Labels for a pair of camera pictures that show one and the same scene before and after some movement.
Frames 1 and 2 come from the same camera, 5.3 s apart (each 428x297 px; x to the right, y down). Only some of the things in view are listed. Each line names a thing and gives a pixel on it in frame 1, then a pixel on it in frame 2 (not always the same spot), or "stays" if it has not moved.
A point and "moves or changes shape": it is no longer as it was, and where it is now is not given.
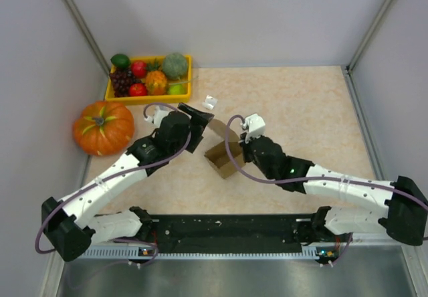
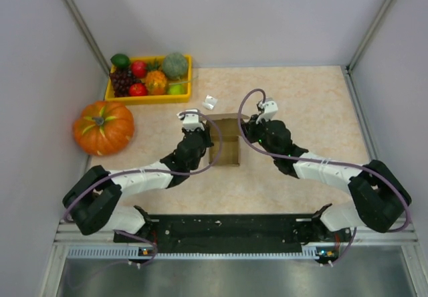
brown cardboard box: (217, 155) moves or changes shape
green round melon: (174, 65) stays
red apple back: (138, 69) stays
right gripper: (245, 148) → (251, 127)
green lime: (120, 61) stays
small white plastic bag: (210, 102) stays
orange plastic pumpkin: (103, 128) stays
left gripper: (199, 118) → (204, 134)
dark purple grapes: (122, 79) stays
